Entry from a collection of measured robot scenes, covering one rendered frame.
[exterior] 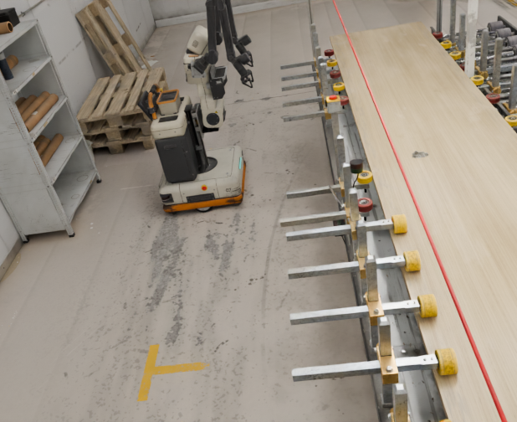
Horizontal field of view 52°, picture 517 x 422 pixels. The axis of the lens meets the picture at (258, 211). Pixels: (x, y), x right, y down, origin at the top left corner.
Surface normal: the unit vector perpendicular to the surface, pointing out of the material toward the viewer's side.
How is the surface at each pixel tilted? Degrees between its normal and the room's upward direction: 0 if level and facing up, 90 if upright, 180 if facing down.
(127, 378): 0
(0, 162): 90
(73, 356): 0
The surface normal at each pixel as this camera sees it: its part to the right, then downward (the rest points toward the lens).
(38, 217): -0.02, 0.57
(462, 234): -0.17, -0.81
